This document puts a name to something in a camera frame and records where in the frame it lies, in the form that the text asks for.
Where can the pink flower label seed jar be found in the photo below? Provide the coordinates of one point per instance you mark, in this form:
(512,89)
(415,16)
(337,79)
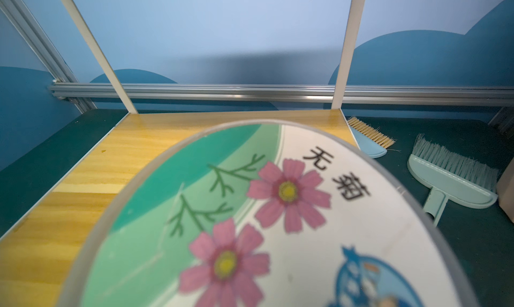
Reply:
(265,213)

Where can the blue brush tan bristles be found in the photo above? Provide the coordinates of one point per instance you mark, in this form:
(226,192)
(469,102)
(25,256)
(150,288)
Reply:
(370,140)

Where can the mint green hand brush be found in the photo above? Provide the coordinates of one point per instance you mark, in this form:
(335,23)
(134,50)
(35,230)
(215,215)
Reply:
(451,177)

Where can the pink ribbed flower pot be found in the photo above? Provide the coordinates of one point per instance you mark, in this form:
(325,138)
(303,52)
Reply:
(505,190)

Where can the aluminium back rail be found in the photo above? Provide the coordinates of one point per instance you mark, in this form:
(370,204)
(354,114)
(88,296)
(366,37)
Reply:
(354,94)

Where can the white frame wooden shelf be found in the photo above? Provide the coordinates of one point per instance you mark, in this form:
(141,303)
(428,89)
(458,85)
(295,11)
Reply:
(197,41)

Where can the right aluminium corner post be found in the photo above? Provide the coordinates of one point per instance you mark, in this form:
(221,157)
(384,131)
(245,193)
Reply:
(503,122)

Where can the aluminium corner post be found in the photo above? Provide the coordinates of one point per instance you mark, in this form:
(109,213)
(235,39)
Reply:
(30,30)
(503,122)

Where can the left aluminium corner post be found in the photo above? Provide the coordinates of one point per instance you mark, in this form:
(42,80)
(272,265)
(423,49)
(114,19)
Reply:
(30,30)

